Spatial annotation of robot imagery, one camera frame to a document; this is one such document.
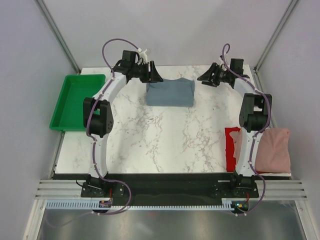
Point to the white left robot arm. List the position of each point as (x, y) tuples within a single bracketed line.
[(98, 117)]

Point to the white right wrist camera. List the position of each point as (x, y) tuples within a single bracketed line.
[(223, 61)]

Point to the aluminium front frame rail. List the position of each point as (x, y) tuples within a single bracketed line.
[(274, 190)]

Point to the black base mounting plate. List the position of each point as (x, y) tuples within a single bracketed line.
[(170, 189)]

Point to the light blue cable duct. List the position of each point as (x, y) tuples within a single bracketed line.
[(74, 204)]

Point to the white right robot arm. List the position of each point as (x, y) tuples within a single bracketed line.
[(254, 118)]

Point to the pink folded t shirt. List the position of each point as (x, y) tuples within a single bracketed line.
[(273, 154)]

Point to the green plastic bin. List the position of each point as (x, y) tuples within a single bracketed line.
[(68, 112)]

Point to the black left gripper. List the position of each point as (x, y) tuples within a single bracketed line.
[(154, 76)]

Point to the aluminium corner post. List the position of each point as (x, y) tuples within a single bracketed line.
[(57, 34), (276, 33)]

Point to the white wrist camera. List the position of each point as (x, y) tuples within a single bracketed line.
[(223, 61), (143, 55)]

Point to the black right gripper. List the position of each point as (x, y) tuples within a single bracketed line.
[(214, 69)]

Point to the blue grey t shirt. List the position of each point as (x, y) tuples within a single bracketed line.
[(171, 93)]

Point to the white folded t shirt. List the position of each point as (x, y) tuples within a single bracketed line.
[(270, 174)]

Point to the red folded t shirt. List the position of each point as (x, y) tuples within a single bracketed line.
[(230, 150)]

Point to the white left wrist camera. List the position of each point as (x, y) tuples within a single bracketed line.
[(143, 55)]

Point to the aluminium left corner post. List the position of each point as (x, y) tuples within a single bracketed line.
[(57, 34)]

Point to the aluminium right corner post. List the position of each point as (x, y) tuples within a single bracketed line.
[(276, 33)]

